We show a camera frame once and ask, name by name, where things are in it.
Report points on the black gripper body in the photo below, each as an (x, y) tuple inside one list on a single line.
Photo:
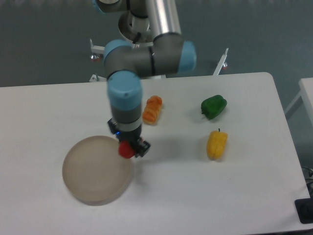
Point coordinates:
[(129, 132)]

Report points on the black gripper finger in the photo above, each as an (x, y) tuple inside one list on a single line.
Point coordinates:
[(141, 148)]

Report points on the red bell pepper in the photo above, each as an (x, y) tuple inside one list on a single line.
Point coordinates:
[(125, 150)]

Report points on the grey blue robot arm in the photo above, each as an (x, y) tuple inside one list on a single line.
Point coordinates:
[(125, 65)]

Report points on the beige round plate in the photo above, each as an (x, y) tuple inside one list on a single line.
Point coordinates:
[(94, 173)]

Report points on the yellow bell pepper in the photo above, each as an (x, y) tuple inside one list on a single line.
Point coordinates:
[(216, 144)]

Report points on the green bell pepper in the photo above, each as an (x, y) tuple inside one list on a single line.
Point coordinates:
[(213, 106)]

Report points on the orange braided bread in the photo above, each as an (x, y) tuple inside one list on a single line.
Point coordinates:
[(152, 110)]

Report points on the black device at edge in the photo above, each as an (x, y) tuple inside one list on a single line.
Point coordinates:
[(304, 209)]

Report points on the white side table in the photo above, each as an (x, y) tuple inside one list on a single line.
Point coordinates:
[(304, 96)]

